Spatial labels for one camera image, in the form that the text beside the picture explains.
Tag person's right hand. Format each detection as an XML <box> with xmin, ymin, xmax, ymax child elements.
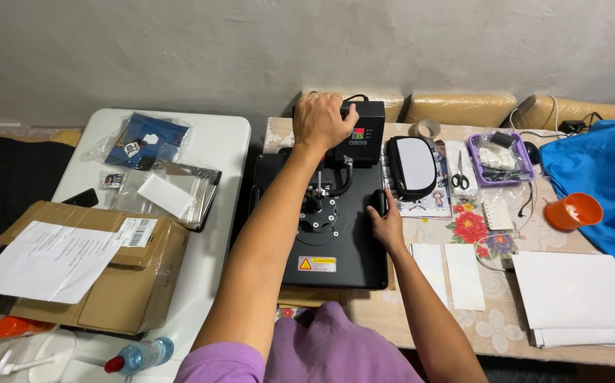
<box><xmin>366</xmin><ymin>187</ymin><xmax>408</xmax><ymax>256</ymax></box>

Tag person's left hand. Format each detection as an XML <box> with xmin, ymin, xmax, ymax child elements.
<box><xmin>292</xmin><ymin>91</ymin><xmax>360</xmax><ymax>155</ymax></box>

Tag black heat press machine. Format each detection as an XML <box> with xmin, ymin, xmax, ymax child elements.
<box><xmin>248</xmin><ymin>95</ymin><xmax>390</xmax><ymax>291</ymax></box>

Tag cartoon print sheet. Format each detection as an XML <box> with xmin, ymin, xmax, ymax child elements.
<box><xmin>381</xmin><ymin>140</ymin><xmax>453</xmax><ymax>220</ymax></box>

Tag white paper strip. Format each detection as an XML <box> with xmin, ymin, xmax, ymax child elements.
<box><xmin>410</xmin><ymin>243</ymin><xmax>450</xmax><ymax>310</ymax></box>
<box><xmin>444</xmin><ymin>243</ymin><xmax>487</xmax><ymax>312</ymax></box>

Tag black and white pouch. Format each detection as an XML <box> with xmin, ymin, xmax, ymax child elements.
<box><xmin>385</xmin><ymin>135</ymin><xmax>439</xmax><ymax>202</ymax></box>

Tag black scissors in clear pack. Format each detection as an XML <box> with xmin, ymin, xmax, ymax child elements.
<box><xmin>444</xmin><ymin>140</ymin><xmax>480</xmax><ymax>198</ymax></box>

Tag beige tape roll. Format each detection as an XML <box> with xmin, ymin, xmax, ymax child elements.
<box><xmin>412</xmin><ymin>118</ymin><xmax>443</xmax><ymax>140</ymax></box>

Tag flat brown cardboard piece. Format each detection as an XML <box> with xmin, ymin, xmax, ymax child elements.
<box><xmin>278</xmin><ymin>286</ymin><xmax>348</xmax><ymax>309</ymax></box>

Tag small white spiral notepad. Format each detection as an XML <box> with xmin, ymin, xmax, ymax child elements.
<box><xmin>481</xmin><ymin>200</ymin><xmax>515</xmax><ymax>232</ymax></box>

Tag white plastic bag bundle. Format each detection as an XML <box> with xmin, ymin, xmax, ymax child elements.
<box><xmin>477</xmin><ymin>145</ymin><xmax>526</xmax><ymax>179</ymax></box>

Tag stack of clear plastic sleeves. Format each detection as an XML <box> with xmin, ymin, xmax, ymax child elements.
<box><xmin>112</xmin><ymin>159</ymin><xmax>223</xmax><ymax>233</ymax></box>

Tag person's purple shirt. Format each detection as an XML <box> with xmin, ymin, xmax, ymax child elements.
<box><xmin>174</xmin><ymin>301</ymin><xmax>426</xmax><ymax>383</ymax></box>

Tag small black box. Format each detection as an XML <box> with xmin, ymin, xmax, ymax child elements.
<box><xmin>490</xmin><ymin>131</ymin><xmax>516</xmax><ymax>150</ymax></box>

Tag floral table cloth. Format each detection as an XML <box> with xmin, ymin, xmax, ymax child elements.
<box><xmin>263</xmin><ymin>116</ymin><xmax>615</xmax><ymax>369</ymax></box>

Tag purple plastic tray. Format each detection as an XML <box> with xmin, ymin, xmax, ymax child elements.
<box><xmin>466</xmin><ymin>131</ymin><xmax>536</xmax><ymax>188</ymax></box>

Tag black computer mouse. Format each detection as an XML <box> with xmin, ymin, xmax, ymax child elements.
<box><xmin>523</xmin><ymin>141</ymin><xmax>543</xmax><ymax>166</ymax></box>

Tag white blank card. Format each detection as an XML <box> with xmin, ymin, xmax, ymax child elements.
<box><xmin>136</xmin><ymin>174</ymin><xmax>196</xmax><ymax>219</ymax></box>

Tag blue garment in plastic bag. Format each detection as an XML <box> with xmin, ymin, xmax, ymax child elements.
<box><xmin>81</xmin><ymin>111</ymin><xmax>194</xmax><ymax>171</ymax></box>

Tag orange plastic cup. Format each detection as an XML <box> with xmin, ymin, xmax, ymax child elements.
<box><xmin>544</xmin><ymin>192</ymin><xmax>604</xmax><ymax>232</ymax></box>

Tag stack of white paper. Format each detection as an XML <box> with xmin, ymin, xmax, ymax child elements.
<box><xmin>512</xmin><ymin>250</ymin><xmax>615</xmax><ymax>351</ymax></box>

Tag small sticker packet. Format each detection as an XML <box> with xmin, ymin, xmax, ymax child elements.
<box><xmin>99</xmin><ymin>171</ymin><xmax>126</xmax><ymax>191</ymax></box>

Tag blue fabric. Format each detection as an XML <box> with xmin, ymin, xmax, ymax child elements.
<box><xmin>538</xmin><ymin>119</ymin><xmax>615</xmax><ymax>302</ymax></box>

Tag black phone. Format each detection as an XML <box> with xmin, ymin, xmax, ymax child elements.
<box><xmin>61</xmin><ymin>188</ymin><xmax>100</xmax><ymax>209</ymax></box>

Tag brown cardboard box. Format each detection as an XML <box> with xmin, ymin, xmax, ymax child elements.
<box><xmin>0</xmin><ymin>200</ymin><xmax>190</xmax><ymax>336</ymax></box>

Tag clear bottle with red cap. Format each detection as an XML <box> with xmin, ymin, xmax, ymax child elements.
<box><xmin>103</xmin><ymin>336</ymin><xmax>175</xmax><ymax>377</ymax></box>

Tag white printed paper sheet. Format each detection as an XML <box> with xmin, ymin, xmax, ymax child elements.
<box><xmin>0</xmin><ymin>220</ymin><xmax>122</xmax><ymax>305</ymax></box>

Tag orange plastic bottle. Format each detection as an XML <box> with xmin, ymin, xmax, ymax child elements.
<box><xmin>0</xmin><ymin>316</ymin><xmax>56</xmax><ymax>340</ymax></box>

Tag thin black and white cable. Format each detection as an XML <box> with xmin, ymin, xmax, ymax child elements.
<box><xmin>472</xmin><ymin>180</ymin><xmax>538</xmax><ymax>273</ymax></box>

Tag white power cable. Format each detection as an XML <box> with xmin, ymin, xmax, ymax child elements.
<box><xmin>507</xmin><ymin>95</ymin><xmax>571</xmax><ymax>140</ymax></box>

